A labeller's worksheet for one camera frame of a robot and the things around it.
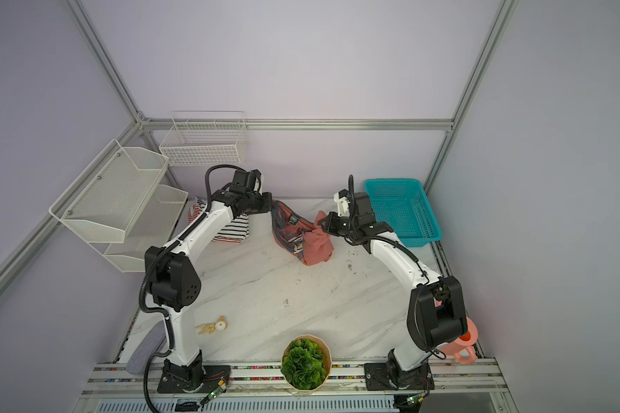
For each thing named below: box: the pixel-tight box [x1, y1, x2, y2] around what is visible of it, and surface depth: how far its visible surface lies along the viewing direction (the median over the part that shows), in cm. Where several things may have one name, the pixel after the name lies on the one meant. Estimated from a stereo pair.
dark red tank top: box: [270, 199, 335, 266], surface depth 95 cm
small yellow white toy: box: [195, 315, 228, 336], surface depth 83 cm
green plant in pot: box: [280, 333, 332, 392], surface depth 68 cm
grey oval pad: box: [125, 320, 167, 375], surface depth 78 cm
